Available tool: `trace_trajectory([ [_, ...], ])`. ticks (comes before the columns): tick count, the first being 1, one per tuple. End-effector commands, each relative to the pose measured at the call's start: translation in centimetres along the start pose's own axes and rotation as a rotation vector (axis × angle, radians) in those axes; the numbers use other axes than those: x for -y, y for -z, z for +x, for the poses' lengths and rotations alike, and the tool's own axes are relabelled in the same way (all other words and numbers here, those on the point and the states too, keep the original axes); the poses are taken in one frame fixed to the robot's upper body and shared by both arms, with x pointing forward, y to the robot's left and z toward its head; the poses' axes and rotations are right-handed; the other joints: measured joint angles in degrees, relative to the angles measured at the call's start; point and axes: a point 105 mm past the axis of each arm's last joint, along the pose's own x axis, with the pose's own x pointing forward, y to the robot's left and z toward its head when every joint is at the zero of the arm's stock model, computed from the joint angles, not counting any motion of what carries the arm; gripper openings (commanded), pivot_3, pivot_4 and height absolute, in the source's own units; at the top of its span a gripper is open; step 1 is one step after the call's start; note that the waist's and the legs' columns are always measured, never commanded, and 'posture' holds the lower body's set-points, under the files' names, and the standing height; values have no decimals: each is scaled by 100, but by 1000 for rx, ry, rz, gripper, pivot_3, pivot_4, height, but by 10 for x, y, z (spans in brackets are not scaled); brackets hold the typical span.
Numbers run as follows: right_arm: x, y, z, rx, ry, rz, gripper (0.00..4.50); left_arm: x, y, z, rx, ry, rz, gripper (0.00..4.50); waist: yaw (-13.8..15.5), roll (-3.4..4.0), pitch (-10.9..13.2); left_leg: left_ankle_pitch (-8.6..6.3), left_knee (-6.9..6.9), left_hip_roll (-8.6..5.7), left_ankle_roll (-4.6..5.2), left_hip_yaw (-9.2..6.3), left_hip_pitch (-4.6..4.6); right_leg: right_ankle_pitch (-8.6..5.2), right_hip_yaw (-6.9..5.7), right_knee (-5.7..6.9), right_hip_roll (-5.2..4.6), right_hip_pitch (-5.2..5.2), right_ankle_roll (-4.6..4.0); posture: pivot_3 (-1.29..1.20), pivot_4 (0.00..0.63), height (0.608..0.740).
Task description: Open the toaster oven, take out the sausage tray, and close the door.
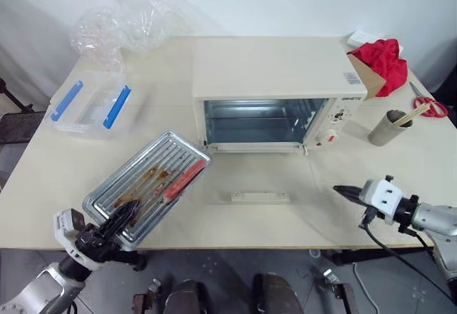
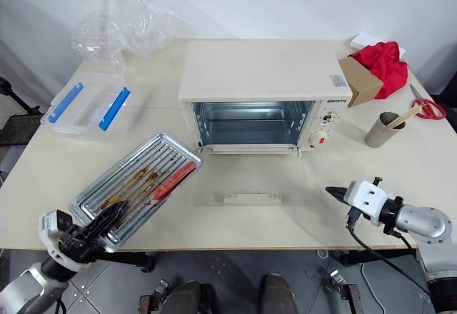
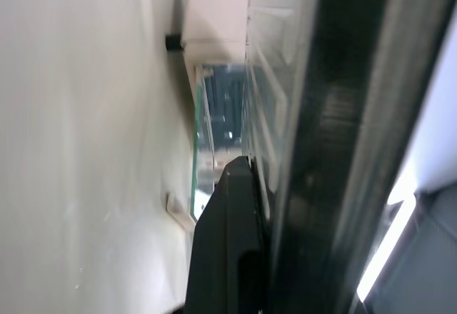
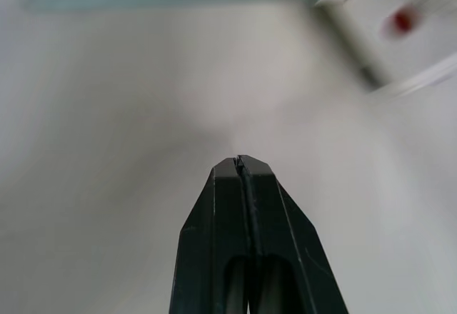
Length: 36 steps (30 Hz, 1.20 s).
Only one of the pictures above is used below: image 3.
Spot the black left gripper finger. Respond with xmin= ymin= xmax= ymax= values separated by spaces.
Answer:
xmin=184 ymin=154 xmax=273 ymax=314

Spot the cream toaster oven body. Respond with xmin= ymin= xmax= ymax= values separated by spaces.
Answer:
xmin=181 ymin=0 xmax=259 ymax=66

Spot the green-edged glass pane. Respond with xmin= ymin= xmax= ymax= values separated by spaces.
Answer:
xmin=191 ymin=63 xmax=216 ymax=223

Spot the silver post with black clamp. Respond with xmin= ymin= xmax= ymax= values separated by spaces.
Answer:
xmin=165 ymin=0 xmax=191 ymax=52

